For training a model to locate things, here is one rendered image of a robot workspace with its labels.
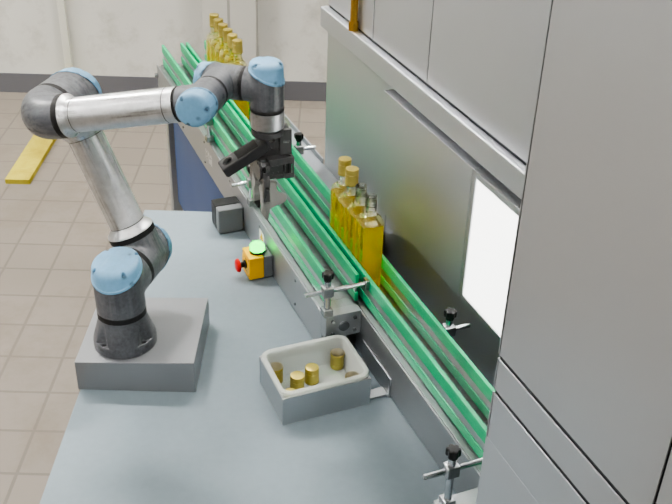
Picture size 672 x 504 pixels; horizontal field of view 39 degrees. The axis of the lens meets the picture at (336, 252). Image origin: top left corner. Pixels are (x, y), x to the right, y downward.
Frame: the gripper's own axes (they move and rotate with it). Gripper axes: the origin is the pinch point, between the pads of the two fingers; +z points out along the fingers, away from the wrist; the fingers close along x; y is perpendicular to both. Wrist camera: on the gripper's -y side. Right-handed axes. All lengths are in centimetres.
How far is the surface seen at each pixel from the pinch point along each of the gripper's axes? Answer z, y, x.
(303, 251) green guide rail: 23.2, 16.3, 14.1
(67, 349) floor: 118, -39, 120
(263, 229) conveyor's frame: 32, 14, 42
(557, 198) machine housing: -52, 8, -98
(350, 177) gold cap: 3.6, 28.7, 13.9
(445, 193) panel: -2.3, 42.0, -11.3
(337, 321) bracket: 31.5, 17.5, -7.0
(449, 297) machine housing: 27, 45, -13
